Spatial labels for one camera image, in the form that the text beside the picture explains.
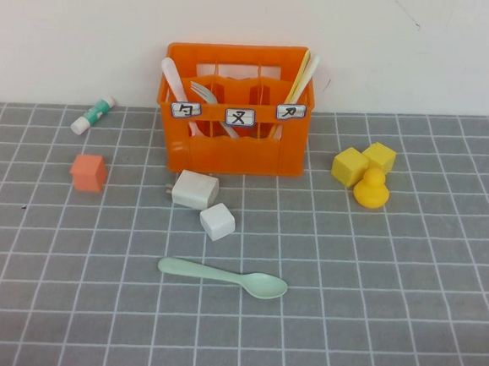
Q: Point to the yellow plastic knife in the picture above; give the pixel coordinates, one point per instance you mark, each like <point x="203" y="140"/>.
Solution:
<point x="300" y="75"/>

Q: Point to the grey checked tablecloth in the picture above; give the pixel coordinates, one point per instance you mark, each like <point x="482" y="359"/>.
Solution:
<point x="90" y="306"/>

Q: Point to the grey plastic fork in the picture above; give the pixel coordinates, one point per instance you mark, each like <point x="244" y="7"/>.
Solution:
<point x="205" y="93"/>

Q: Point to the yellow rubber duck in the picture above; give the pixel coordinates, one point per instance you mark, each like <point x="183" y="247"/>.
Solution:
<point x="371" y="193"/>

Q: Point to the mint green plastic spoon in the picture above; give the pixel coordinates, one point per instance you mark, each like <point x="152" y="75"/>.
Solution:
<point x="262" y="286"/>

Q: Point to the salmon orange foam cube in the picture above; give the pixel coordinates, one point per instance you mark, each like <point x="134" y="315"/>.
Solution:
<point x="87" y="175"/>

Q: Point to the white power adapter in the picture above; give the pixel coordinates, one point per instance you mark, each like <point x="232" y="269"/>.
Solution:
<point x="195" y="189"/>

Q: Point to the yellow foam cube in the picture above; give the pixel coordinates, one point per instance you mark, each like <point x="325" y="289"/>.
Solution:
<point x="382" y="156"/>
<point x="349" y="168"/>

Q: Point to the orange plastic cutlery holder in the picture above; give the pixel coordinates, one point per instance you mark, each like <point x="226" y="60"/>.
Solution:
<point x="238" y="153"/>

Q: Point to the white green glue stick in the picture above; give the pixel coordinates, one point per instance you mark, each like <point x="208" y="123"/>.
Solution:
<point x="91" y="116"/>

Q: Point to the pink plastic spoon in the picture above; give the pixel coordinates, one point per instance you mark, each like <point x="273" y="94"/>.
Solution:
<point x="172" y="77"/>

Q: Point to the white foam cube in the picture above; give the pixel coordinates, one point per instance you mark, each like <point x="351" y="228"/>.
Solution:
<point x="218" y="223"/>

